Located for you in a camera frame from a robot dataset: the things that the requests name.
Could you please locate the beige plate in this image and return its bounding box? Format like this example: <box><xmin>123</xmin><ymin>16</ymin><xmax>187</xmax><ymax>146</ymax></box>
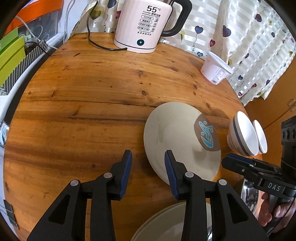
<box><xmin>144</xmin><ymin>102</ymin><xmax>221</xmax><ymax>183</ymax></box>
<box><xmin>132</xmin><ymin>202</ymin><xmax>186</xmax><ymax>240</ymax></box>

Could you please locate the person's right hand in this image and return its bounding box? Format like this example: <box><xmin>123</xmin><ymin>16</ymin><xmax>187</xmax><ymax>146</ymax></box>
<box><xmin>257</xmin><ymin>193</ymin><xmax>295</xmax><ymax>233</ymax></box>

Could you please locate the steel pot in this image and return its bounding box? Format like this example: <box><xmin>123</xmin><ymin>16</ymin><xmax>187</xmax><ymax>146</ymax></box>
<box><xmin>240</xmin><ymin>179</ymin><xmax>260</xmax><ymax>218</ymax></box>

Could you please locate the white plastic tub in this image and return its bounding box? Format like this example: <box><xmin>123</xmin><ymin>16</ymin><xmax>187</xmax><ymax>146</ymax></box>
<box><xmin>200</xmin><ymin>51</ymin><xmax>233</xmax><ymax>85</ymax></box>

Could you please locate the heart patterned curtain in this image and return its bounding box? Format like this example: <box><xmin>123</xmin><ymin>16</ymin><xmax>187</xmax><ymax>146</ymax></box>
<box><xmin>72</xmin><ymin>1</ymin><xmax>295</xmax><ymax>105</ymax></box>

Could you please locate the white electric kettle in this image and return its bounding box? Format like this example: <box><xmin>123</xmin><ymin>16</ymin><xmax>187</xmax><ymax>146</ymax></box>
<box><xmin>113</xmin><ymin>0</ymin><xmax>192</xmax><ymax>54</ymax></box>

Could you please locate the lime green box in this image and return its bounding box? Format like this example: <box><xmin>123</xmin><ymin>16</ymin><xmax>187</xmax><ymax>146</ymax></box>
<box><xmin>0</xmin><ymin>37</ymin><xmax>26</xmax><ymax>85</ymax></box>

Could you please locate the striped grey tray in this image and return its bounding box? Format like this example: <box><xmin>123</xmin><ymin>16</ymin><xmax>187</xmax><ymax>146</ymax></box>
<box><xmin>1</xmin><ymin>40</ymin><xmax>47</xmax><ymax>95</ymax></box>

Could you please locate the orange lidded clear box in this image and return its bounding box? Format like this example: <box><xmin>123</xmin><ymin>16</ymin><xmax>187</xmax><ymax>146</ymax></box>
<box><xmin>4</xmin><ymin>1</ymin><xmax>64</xmax><ymax>43</ymax></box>

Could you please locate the black kettle power cable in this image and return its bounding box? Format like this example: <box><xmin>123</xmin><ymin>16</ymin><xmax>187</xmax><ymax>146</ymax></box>
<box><xmin>86</xmin><ymin>0</ymin><xmax>129</xmax><ymax>51</ymax></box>

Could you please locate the white charging cable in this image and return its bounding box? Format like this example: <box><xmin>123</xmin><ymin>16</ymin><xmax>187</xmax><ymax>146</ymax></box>
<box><xmin>14</xmin><ymin>14</ymin><xmax>58</xmax><ymax>50</ymax></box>

